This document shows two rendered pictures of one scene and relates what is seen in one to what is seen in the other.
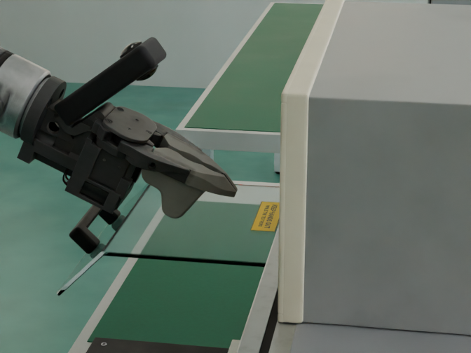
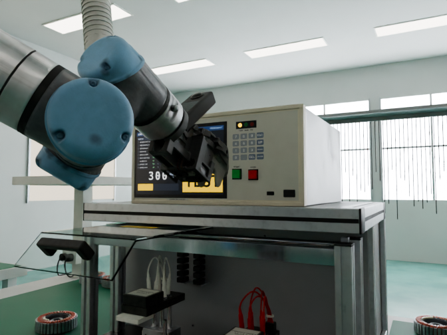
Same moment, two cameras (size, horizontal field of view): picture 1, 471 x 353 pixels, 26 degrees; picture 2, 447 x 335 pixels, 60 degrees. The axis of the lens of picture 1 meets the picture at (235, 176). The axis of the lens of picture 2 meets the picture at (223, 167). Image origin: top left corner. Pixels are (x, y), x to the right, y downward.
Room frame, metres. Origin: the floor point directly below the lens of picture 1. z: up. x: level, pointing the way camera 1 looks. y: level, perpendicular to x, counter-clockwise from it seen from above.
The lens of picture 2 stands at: (0.70, 0.73, 1.15)
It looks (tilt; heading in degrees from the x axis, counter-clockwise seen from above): 3 degrees up; 288
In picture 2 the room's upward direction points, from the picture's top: straight up
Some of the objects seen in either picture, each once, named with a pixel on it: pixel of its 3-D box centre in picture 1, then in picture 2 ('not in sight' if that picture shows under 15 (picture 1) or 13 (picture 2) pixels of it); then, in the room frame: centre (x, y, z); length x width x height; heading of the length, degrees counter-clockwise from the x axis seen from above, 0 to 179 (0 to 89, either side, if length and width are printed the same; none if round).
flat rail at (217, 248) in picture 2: not in sight; (195, 246); (1.02, -0.05, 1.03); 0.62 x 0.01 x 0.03; 170
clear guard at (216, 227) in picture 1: (214, 239); (124, 244); (1.15, 0.03, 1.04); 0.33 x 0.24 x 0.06; 80
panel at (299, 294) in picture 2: not in sight; (228, 282); (0.99, -0.20, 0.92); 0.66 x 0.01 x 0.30; 170
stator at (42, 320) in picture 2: not in sight; (56, 322); (1.51, -0.20, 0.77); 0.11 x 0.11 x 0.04
